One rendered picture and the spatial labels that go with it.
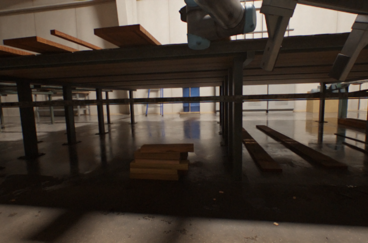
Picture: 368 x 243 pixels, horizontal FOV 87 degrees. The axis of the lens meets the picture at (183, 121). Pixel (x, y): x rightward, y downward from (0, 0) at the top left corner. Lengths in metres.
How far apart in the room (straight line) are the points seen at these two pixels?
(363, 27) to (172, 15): 7.61
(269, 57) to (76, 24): 9.17
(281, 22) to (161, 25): 7.56
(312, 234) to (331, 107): 6.47
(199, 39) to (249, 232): 0.74
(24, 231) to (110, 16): 8.07
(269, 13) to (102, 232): 0.92
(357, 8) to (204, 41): 0.41
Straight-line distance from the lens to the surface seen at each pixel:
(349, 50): 0.44
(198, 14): 0.70
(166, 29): 7.80
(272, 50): 0.35
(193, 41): 0.68
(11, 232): 1.17
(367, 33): 0.44
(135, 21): 8.05
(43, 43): 1.33
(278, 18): 0.36
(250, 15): 0.63
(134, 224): 0.97
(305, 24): 8.14
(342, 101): 5.74
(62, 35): 1.17
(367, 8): 0.41
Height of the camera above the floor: 0.54
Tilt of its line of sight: 7 degrees down
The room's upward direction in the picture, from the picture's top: 2 degrees counter-clockwise
